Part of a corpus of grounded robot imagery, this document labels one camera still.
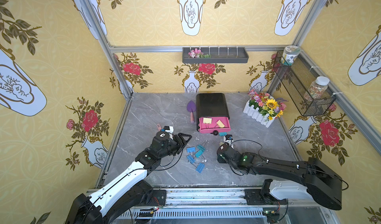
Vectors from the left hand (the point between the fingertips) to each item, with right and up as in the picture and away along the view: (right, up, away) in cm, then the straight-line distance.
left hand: (186, 137), depth 78 cm
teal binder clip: (+7, -12, +11) cm, 18 cm away
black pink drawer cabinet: (+15, +12, +7) cm, 20 cm away
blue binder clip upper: (+2, -10, +12) cm, 16 cm away
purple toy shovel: (+3, +16, +33) cm, 36 cm away
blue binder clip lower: (+7, -18, +4) cm, 20 cm away
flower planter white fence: (+48, +15, +14) cm, 52 cm away
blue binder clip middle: (+2, -14, +8) cm, 16 cm away
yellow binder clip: (+19, +6, +8) cm, 22 cm away
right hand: (+20, -9, +9) cm, 24 cm away
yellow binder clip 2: (+12, +8, +11) cm, 18 cm away
